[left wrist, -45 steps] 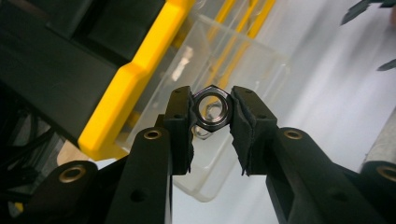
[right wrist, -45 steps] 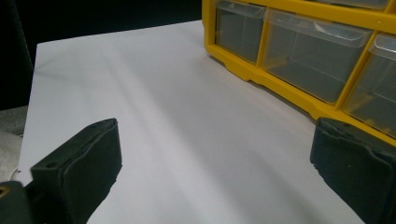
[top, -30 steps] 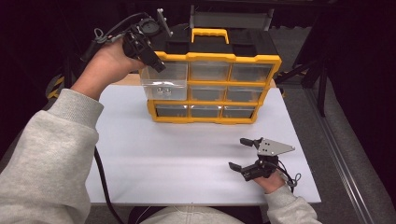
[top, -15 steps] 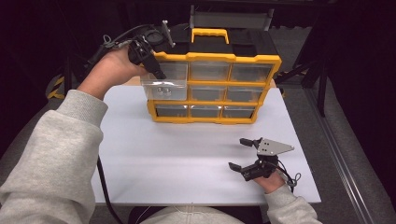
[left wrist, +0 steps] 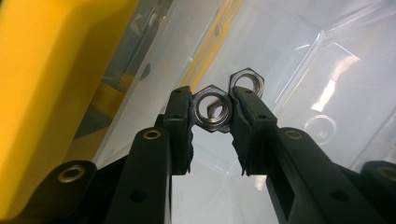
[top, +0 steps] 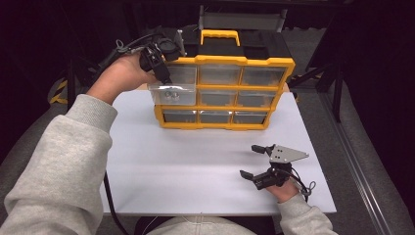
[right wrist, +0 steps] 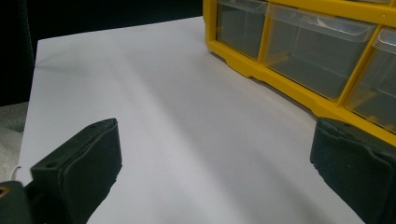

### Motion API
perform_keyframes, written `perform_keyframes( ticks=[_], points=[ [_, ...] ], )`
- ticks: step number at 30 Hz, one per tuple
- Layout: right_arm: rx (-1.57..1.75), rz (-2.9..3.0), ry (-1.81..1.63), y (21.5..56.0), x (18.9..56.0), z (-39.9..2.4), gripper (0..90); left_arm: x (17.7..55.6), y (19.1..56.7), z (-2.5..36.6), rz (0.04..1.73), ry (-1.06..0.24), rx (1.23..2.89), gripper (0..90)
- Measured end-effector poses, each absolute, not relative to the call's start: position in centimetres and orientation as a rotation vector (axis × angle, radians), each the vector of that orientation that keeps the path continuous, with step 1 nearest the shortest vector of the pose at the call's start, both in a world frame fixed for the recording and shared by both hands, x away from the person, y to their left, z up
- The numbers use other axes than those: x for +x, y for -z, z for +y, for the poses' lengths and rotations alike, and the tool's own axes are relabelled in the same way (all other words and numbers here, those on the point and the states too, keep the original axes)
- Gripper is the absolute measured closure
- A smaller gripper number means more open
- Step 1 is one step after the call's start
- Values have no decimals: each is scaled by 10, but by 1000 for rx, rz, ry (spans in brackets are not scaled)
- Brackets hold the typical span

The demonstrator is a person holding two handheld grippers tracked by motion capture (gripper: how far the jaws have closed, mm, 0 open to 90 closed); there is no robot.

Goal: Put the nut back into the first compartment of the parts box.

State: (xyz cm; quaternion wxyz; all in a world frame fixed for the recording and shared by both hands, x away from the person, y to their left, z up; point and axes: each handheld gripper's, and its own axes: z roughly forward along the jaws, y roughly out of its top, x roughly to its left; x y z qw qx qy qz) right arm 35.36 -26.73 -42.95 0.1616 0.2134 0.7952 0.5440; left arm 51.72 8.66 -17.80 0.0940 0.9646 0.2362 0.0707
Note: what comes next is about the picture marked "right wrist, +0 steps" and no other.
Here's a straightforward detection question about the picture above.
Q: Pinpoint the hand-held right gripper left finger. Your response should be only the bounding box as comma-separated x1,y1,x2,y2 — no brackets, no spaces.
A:
30,118,123,224

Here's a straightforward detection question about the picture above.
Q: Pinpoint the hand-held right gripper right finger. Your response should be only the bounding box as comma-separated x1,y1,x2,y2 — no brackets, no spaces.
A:
309,117,396,224

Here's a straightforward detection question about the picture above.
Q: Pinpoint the yellow drawer cabinet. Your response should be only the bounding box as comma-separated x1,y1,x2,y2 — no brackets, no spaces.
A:
202,0,396,147

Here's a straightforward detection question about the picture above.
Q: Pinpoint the clear plastic drawer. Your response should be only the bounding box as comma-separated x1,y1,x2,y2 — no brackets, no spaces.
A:
263,3,378,101
217,0,269,61
345,27,396,134

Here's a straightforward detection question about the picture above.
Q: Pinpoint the white table sheet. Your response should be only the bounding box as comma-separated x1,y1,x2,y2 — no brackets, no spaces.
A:
15,16,365,224

